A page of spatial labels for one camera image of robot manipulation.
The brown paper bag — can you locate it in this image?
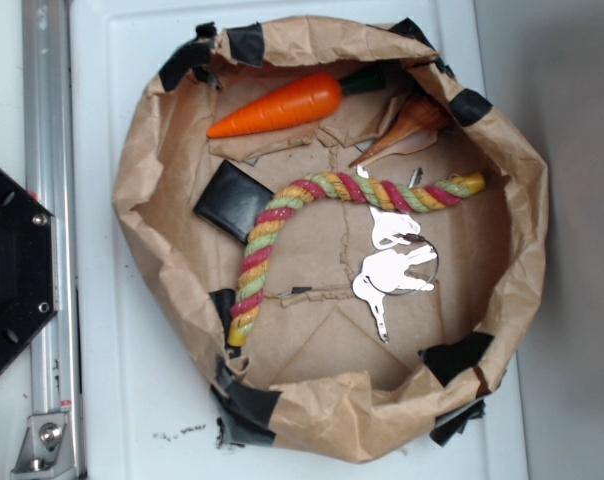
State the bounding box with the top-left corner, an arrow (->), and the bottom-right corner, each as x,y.
113,16 -> 548,463

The black square block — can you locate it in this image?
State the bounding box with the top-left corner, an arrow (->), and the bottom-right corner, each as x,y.
193,160 -> 274,244

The silver key bunch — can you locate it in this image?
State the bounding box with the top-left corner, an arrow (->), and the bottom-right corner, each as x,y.
351,164 -> 440,345

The orange toy carrot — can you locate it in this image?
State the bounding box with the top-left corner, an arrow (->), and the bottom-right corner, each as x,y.
207,66 -> 386,139

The orange spiral seashell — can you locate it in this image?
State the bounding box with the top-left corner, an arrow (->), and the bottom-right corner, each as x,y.
349,95 -> 451,167

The white plastic tray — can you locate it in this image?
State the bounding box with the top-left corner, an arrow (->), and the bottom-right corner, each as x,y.
70,1 -> 528,479

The multicolored twisted rope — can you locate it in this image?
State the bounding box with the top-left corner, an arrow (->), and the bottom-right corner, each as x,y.
226,170 -> 487,348

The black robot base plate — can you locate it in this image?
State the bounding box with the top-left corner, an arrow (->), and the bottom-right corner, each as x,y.
0,168 -> 57,375

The aluminium extrusion rail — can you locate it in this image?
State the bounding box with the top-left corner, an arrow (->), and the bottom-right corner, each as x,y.
21,1 -> 87,479

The metal corner bracket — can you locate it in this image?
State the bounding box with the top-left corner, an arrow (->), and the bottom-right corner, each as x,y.
10,412 -> 74,479

